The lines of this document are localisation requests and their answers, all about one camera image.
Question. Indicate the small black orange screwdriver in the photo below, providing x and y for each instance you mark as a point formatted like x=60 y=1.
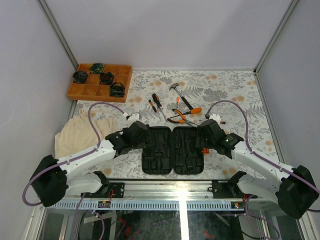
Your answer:
x=154 y=109

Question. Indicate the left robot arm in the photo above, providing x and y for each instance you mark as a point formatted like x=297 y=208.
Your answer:
x=54 y=179

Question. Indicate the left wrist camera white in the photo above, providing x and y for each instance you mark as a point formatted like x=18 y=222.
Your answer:
x=133 y=117

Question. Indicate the dark rolled band centre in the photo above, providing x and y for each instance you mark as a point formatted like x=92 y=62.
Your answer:
x=106 y=78

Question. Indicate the cream cloth bag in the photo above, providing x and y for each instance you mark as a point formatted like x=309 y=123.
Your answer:
x=78 y=133

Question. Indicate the large black orange screwdriver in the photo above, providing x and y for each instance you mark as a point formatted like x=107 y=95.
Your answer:
x=159 y=105

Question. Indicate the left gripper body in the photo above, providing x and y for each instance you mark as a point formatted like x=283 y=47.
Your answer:
x=145 y=141

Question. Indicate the floral table cloth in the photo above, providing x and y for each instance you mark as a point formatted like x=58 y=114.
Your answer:
x=233 y=95

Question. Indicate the wooden compartment tray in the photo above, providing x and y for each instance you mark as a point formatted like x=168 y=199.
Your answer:
x=92 y=90

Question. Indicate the black plastic tool case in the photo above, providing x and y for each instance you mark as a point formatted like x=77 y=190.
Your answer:
x=172 y=150

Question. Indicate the steel claw hammer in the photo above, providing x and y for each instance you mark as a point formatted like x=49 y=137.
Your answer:
x=174 y=87

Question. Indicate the orange handled long-nose pliers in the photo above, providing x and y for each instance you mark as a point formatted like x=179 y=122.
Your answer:
x=190 y=112

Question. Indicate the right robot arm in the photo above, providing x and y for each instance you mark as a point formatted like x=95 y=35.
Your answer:
x=292 y=188

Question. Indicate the dark rolled fabric band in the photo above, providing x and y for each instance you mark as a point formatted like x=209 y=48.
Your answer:
x=117 y=90

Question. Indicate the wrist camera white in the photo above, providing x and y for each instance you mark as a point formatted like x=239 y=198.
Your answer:
x=133 y=117
x=216 y=117

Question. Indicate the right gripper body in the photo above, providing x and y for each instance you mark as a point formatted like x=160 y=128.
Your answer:
x=205 y=142

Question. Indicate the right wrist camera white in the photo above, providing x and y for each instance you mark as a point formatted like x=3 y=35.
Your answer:
x=216 y=117

